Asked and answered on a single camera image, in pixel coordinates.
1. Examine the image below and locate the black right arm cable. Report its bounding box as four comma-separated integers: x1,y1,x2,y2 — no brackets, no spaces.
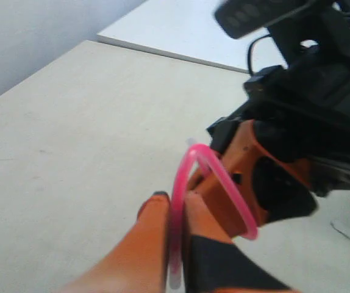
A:
246,33,273,76

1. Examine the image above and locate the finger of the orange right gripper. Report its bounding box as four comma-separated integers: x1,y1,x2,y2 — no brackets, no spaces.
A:
187,170,247,238

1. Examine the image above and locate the pink glow stick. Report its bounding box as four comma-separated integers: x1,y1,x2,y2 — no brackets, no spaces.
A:
169,140,258,289

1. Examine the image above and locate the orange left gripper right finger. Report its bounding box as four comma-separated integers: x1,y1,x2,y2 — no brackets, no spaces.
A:
183,192,296,292

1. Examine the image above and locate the white backdrop cloth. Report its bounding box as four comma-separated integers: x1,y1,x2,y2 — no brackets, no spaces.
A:
0,1,142,95

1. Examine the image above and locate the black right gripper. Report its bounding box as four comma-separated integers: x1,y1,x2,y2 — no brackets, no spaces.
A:
208,45,350,226

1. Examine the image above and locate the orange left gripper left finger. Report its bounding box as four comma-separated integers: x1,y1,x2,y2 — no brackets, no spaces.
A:
59,191,170,292

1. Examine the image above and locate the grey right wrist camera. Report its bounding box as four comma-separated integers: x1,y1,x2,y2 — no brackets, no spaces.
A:
214,0,315,39

